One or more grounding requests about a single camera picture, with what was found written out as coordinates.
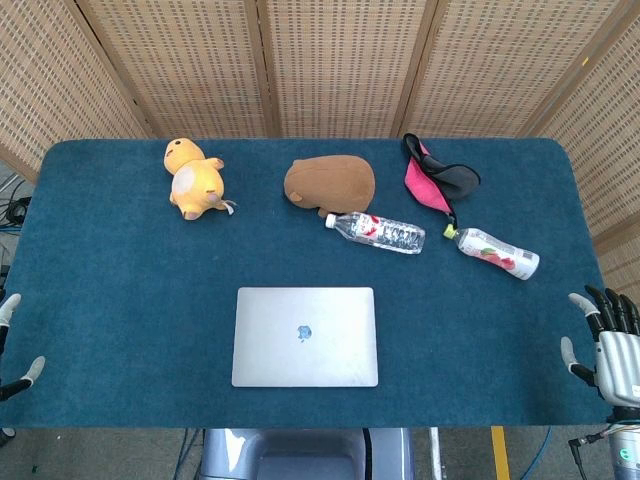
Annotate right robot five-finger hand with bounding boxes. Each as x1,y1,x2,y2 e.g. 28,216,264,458
559,284,640,410

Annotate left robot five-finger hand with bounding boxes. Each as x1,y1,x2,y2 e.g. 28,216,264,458
0,293,46,401

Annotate silver laptop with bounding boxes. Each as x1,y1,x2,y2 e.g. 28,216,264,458
231,286,380,389

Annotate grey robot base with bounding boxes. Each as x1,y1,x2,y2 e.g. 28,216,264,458
199,428,416,480

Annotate woven bamboo folding screen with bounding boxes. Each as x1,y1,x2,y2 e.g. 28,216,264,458
0,0,640,301

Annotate blue felt table mat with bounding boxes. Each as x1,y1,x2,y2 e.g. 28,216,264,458
0,138,630,430

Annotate white green-capped drink bottle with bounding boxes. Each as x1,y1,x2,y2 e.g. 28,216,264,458
443,224,541,281

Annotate white table leg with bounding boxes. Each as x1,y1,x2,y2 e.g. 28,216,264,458
428,427,444,480

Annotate yellow plush toy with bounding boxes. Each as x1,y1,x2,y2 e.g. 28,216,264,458
163,137,239,222

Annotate pink and grey cloth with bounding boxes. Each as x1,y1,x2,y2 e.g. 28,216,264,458
402,132,482,226

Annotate clear plastic water bottle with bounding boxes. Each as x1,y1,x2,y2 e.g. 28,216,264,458
324,210,427,256

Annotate brown capybara plush toy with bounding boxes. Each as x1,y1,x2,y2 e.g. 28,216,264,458
283,154,377,218

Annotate black wrist plug cable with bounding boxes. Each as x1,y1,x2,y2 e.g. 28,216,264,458
568,433,614,450

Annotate single blue cable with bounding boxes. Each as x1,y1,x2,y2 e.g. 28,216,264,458
519,427,554,480

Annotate black floor cables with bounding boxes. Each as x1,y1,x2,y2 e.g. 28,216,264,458
0,177,34,231

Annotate blue cable bundle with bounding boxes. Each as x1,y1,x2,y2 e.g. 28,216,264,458
177,428,205,480

